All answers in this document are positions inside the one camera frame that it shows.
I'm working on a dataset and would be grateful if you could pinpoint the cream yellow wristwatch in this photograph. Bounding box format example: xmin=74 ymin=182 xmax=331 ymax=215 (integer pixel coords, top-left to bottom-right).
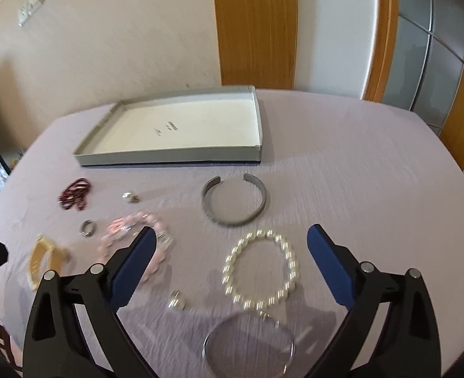
xmin=27 ymin=235 xmax=71 ymax=291

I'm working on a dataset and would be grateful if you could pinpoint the dark red bead necklace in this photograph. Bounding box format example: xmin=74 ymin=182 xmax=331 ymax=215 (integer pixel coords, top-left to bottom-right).
xmin=57 ymin=177 xmax=93 ymax=211

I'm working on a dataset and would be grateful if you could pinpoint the small silver stud earring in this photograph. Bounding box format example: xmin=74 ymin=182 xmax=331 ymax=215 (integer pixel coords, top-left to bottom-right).
xmin=168 ymin=290 xmax=186 ymax=311

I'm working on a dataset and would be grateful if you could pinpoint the pink bead bracelet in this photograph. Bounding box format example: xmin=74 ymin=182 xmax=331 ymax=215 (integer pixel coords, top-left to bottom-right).
xmin=97 ymin=211 xmax=176 ymax=283

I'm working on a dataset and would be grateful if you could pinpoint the thin silver bangle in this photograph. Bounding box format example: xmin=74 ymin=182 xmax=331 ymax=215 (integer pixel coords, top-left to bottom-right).
xmin=201 ymin=311 xmax=296 ymax=377

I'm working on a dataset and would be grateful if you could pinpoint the white pearl bracelet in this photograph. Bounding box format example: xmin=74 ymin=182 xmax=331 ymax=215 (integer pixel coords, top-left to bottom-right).
xmin=221 ymin=229 xmax=299 ymax=311

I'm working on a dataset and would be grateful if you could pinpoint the grey metal cuff bracelet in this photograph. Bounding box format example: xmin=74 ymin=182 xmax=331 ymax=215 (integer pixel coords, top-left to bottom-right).
xmin=200 ymin=172 xmax=269 ymax=228

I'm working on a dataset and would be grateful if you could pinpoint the grey cardboard tray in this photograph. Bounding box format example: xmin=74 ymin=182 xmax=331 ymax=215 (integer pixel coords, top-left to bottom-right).
xmin=74 ymin=85 xmax=263 ymax=166

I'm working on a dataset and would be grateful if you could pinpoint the white wall socket plate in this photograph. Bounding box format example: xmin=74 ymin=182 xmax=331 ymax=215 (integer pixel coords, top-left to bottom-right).
xmin=17 ymin=0 xmax=45 ymax=27

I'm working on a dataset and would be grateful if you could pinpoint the wooden frame glass door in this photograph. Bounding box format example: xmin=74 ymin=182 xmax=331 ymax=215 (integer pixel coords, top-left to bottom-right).
xmin=363 ymin=0 xmax=464 ymax=170

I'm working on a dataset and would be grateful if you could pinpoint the orange wooden wall panel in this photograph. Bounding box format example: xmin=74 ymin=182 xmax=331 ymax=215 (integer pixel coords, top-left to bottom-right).
xmin=214 ymin=0 xmax=298 ymax=90

